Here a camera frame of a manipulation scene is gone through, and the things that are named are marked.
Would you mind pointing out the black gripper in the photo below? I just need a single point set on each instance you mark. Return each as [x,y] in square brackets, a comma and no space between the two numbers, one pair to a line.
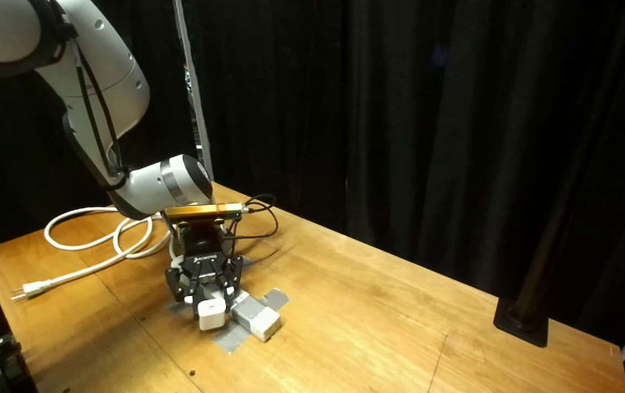
[204,257]

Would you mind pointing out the white charging block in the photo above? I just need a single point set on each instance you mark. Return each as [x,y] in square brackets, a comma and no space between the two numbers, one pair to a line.
[209,313]

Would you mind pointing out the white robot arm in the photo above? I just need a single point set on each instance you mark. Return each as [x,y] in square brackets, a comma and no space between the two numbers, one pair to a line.
[72,47]

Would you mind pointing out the white power strip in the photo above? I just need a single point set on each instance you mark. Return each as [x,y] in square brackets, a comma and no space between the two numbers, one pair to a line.
[255,316]

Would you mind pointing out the black curtain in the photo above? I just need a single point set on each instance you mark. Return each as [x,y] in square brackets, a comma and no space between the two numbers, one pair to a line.
[435,128]

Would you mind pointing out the gold wrist camera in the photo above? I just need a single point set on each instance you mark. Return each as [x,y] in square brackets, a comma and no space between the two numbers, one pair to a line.
[205,213]

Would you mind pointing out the black post with base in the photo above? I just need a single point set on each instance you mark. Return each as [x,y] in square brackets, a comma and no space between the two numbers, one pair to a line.
[524,314]

